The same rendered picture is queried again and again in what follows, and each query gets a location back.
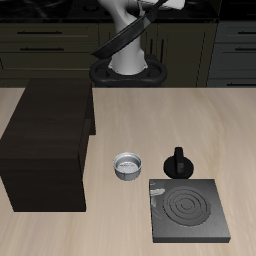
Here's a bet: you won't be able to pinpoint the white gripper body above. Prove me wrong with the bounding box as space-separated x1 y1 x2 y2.
137 0 186 11

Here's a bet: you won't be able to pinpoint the black frying pan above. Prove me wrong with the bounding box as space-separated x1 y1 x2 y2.
90 0 170 61

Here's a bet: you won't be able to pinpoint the grey kitchen drawer unit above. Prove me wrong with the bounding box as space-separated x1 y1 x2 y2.
205 19 256 89

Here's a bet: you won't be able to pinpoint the dark kitchen cupboards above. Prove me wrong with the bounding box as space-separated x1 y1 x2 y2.
0 0 221 89

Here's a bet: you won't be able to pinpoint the round black stove knob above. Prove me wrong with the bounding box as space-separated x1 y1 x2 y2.
162 146 196 180

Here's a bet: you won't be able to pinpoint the small silver metal pot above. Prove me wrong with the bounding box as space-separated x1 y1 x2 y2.
112 152 143 182

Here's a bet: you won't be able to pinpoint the dark wooden cabinet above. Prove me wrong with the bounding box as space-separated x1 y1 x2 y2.
0 78 97 213

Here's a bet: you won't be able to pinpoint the dark grey stove plate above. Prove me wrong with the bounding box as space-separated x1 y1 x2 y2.
148 178 232 244

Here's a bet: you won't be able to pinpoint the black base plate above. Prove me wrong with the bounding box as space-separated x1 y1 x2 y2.
88 54 168 85

